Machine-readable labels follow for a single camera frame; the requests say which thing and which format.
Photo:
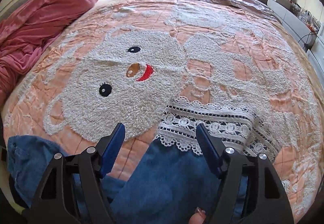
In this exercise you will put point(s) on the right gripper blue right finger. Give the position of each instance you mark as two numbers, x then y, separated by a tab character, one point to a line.
265	198

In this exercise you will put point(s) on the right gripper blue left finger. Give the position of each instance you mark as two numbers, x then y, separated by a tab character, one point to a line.
54	200

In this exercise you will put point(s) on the blue denim pants lace trim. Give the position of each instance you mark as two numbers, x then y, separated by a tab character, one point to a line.
171	180

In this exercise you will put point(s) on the right hand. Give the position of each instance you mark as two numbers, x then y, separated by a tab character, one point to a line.
198	217

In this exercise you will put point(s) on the peach bear pattern bedspread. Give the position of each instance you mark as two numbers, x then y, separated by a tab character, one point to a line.
125	61

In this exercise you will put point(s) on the white drawer cabinet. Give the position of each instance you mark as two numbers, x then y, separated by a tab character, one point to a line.
316	55

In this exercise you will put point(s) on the pink crumpled blanket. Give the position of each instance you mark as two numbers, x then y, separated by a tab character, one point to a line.
29	30

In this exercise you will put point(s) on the white vanity desk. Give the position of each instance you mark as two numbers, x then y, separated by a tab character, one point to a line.
299	31

